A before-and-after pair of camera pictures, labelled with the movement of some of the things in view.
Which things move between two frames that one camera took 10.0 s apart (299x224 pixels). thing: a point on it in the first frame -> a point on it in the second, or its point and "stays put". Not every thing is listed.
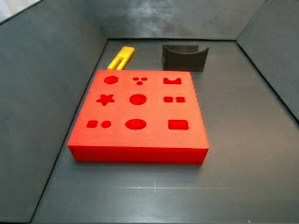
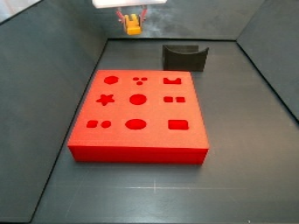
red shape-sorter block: [142, 119] stays put
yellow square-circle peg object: [122, 58] -> [134, 28]
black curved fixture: [183, 58] stays put
